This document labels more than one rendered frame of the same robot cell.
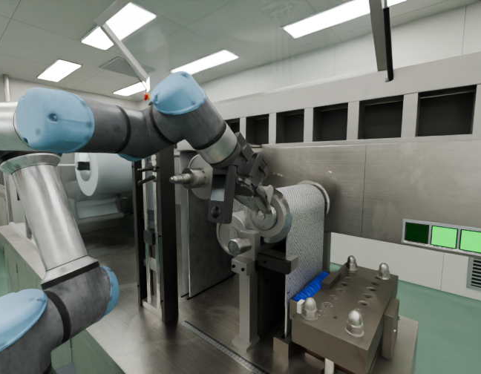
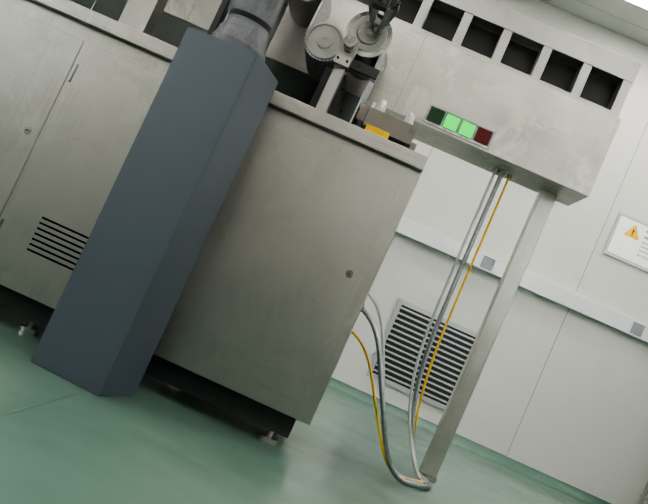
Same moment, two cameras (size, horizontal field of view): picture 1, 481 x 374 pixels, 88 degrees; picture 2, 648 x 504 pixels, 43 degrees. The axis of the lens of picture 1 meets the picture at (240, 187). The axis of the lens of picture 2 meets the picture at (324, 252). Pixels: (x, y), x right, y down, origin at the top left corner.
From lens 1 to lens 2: 2.26 m
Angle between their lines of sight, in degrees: 38
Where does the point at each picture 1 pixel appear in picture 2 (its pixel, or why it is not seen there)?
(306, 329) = (379, 115)
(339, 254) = not seen: hidden behind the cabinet
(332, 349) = (394, 128)
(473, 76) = (504, 21)
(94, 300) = not seen: hidden behind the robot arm
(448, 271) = (352, 348)
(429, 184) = (456, 82)
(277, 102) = not seen: outside the picture
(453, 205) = (464, 102)
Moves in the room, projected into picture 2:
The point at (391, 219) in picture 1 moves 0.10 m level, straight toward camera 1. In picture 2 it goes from (422, 101) to (428, 95)
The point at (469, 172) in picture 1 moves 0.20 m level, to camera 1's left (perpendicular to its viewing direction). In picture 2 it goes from (481, 82) to (445, 54)
